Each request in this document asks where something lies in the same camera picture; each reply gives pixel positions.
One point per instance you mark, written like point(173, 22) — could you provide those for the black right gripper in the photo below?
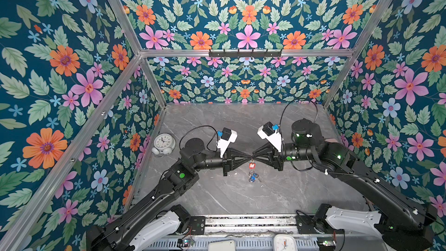
point(276, 164)

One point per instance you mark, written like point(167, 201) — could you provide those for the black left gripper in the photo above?
point(229, 160)

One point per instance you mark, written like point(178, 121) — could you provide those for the key with red tag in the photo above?
point(252, 165)

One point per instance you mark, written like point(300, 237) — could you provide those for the key with blue tag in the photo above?
point(257, 178)

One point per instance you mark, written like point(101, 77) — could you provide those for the large grey perforated keyring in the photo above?
point(252, 176)

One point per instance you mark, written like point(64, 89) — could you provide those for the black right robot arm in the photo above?
point(401, 223)

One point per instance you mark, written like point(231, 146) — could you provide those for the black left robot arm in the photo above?
point(155, 216)

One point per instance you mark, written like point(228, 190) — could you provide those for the white alarm clock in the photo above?
point(163, 144)

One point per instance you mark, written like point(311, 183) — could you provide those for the white square clock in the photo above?
point(284, 242)

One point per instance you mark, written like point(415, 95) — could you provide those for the white device at front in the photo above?
point(228, 245)

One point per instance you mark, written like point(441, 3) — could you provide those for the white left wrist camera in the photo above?
point(226, 136)

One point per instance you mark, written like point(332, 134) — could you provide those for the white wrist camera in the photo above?
point(272, 134)
point(226, 136)

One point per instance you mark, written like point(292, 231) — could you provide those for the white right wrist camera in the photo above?
point(272, 134)

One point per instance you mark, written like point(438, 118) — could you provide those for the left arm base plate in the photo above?
point(194, 225)

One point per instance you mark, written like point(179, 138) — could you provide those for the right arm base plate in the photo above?
point(308, 225)

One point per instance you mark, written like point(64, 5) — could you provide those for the black hook rail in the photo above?
point(245, 53)

